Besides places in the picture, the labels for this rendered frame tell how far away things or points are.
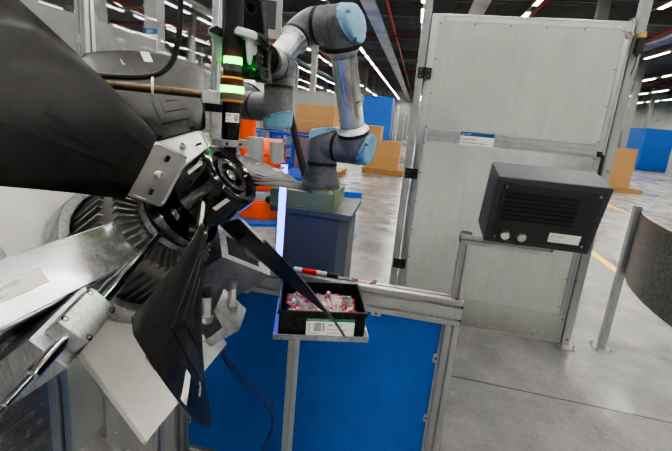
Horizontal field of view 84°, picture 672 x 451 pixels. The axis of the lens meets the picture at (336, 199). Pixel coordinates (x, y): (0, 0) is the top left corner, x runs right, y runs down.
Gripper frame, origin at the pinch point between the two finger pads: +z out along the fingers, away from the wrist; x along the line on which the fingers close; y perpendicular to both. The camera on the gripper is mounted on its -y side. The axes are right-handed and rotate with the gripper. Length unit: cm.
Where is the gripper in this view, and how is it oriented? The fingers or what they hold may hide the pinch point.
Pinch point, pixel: (225, 28)
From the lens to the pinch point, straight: 74.7
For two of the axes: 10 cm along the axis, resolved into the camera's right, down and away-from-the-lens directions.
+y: -0.9, 9.7, 2.1
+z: -1.8, 1.9, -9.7
